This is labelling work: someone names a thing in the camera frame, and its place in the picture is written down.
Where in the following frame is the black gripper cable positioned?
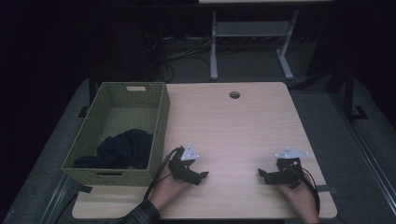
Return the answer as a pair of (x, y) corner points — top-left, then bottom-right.
(143, 146), (185, 201)
(298, 166), (321, 216)

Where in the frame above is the bundle of floor cables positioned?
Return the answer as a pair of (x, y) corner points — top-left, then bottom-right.
(143, 34), (213, 83)

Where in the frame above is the black floor bracket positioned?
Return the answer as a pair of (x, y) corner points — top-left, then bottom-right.
(77, 105), (90, 119)
(351, 105), (369, 120)

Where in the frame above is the person's left hand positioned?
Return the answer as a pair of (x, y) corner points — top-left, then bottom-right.
(148, 164), (191, 211)

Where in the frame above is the green woven basket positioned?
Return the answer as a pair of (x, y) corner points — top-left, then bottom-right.
(61, 81), (171, 187)

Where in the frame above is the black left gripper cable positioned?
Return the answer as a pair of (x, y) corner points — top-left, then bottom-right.
(143, 146), (185, 201)

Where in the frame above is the aluminium floor rail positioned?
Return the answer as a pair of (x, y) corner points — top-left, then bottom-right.
(38, 172), (78, 224)
(330, 92), (396, 216)

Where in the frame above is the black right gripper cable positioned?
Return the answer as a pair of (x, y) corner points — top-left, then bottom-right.
(298, 166), (321, 216)

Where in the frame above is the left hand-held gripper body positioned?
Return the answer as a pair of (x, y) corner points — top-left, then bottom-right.
(167, 143), (201, 185)

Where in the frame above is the person's right hand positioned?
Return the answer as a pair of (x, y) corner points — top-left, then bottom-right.
(276, 172), (321, 217)

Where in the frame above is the grey metal stand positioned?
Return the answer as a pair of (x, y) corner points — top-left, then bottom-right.
(209, 9), (299, 81)

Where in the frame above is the dark navy cloth white print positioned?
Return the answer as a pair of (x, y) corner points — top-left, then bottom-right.
(73, 128), (154, 171)

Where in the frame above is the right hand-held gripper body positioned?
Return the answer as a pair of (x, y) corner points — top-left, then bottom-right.
(269, 147), (310, 189)

